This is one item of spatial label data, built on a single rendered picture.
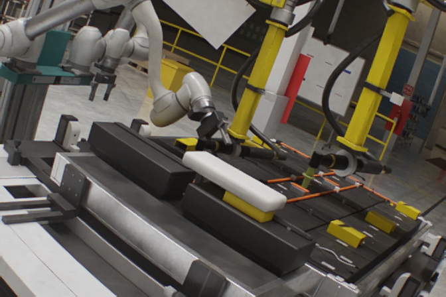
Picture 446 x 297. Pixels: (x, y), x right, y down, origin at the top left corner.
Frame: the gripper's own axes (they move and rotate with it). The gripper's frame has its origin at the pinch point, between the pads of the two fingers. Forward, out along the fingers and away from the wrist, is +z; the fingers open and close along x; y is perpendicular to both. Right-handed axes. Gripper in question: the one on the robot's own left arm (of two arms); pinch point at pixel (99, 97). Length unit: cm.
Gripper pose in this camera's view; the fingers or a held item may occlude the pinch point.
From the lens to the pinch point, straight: 275.9
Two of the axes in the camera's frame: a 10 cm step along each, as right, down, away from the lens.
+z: -3.5, 9.1, 2.2
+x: 4.1, -0.6, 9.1
